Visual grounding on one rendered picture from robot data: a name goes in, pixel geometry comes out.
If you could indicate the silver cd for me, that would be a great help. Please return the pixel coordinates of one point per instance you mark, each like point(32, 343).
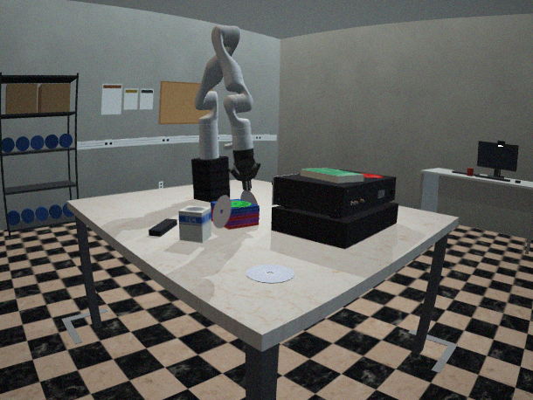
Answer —
point(260, 273)

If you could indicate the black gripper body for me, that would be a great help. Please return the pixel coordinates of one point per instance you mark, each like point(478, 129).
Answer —
point(240, 154)

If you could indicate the black rectangular bar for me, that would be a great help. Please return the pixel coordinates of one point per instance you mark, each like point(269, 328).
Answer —
point(161, 228)

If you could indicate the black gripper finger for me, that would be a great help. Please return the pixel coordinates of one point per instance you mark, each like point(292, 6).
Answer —
point(251, 174)
point(240, 176)

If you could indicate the grey disc with centre hole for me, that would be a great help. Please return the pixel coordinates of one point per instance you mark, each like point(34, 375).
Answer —
point(223, 203)

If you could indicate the green cd with red label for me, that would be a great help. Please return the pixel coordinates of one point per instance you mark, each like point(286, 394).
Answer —
point(240, 204)

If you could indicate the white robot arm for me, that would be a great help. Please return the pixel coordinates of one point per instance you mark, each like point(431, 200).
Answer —
point(220, 66)

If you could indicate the orange cd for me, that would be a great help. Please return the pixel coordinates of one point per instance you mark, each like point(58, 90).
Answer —
point(249, 197)

